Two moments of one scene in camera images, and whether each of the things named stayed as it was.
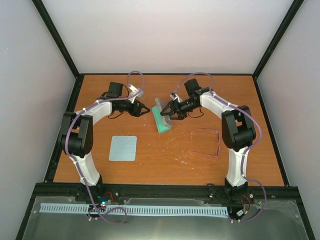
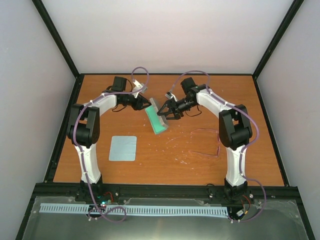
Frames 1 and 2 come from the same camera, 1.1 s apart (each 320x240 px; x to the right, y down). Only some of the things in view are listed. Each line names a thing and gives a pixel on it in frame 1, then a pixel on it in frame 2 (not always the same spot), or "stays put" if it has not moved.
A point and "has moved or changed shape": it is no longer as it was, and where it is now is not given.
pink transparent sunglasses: x=205 y=141 stays put
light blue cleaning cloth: x=123 y=148 stays put
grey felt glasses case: x=163 y=122 has moved or changed shape
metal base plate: x=269 y=220 stays put
